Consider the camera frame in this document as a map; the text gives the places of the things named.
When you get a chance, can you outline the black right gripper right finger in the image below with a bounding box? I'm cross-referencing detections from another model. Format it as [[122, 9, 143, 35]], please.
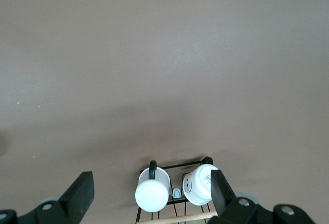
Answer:
[[207, 169, 316, 224]]

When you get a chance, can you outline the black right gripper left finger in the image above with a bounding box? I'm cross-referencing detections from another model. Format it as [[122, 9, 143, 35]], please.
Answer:
[[0, 171, 95, 224]]

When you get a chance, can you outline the white mug with face print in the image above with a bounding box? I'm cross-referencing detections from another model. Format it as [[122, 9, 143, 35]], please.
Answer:
[[181, 156, 220, 206]]

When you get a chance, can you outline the wooden rack handle bar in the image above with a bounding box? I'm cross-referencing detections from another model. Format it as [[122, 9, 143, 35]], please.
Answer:
[[131, 211, 218, 224]]

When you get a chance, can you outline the black wire mug rack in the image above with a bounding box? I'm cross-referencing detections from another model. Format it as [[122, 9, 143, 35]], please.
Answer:
[[133, 160, 217, 224]]

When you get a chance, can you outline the plain white mug black handle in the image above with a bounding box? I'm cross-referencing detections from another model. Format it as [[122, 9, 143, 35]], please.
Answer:
[[135, 160, 171, 213]]

